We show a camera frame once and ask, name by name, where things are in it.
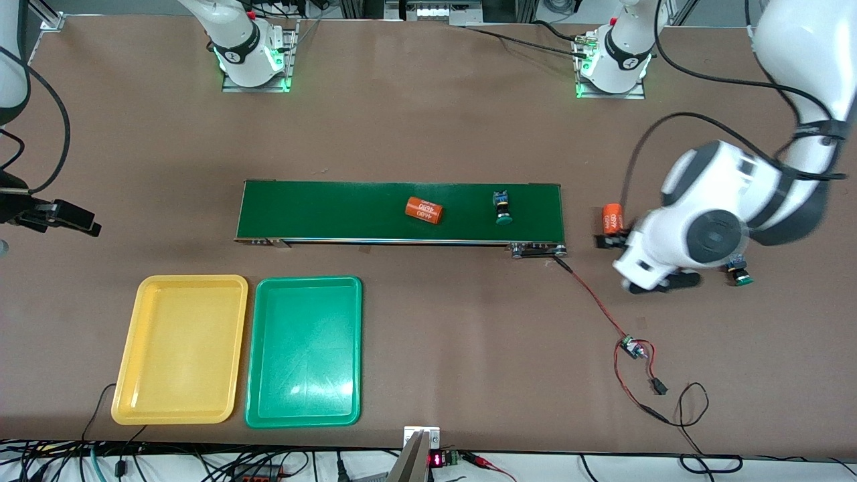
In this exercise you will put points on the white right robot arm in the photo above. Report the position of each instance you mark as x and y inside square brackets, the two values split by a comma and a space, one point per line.
[234, 40]

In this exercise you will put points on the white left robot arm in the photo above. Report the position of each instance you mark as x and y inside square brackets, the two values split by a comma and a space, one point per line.
[710, 201]

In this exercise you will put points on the black orange power strip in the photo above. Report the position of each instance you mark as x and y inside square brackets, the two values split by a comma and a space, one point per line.
[258, 474]

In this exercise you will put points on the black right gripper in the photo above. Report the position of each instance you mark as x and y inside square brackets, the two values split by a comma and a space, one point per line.
[19, 207]

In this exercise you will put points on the green plastic tray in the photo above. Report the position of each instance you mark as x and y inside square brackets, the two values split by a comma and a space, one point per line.
[304, 351]

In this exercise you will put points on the green conveyor belt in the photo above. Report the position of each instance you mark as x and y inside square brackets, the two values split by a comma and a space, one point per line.
[335, 211]

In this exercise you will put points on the small green controller board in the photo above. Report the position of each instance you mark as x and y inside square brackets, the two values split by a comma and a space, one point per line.
[629, 347]

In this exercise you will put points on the aluminium frame corner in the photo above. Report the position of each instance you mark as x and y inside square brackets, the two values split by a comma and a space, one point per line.
[52, 20]

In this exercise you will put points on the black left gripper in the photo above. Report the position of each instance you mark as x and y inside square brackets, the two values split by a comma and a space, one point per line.
[614, 239]

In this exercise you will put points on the silver camera mount bracket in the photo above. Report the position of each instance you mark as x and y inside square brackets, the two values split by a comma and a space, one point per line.
[422, 435]

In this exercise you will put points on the red clip lead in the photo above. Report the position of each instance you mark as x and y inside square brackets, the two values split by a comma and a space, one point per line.
[485, 462]

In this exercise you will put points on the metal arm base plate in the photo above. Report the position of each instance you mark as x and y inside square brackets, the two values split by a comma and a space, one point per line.
[258, 88]
[612, 96]

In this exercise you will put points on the yellow plastic tray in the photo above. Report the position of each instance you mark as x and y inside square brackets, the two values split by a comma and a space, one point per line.
[177, 348]

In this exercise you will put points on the green push button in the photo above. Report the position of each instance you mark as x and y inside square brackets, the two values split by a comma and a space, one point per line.
[502, 207]
[740, 276]

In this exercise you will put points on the green board red display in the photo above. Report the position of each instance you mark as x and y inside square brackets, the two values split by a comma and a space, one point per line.
[443, 459]

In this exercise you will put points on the orange cylinder white print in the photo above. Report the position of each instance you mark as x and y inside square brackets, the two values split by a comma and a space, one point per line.
[424, 209]
[611, 215]

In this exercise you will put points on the white electronics unit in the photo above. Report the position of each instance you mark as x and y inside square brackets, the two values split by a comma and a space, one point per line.
[435, 12]

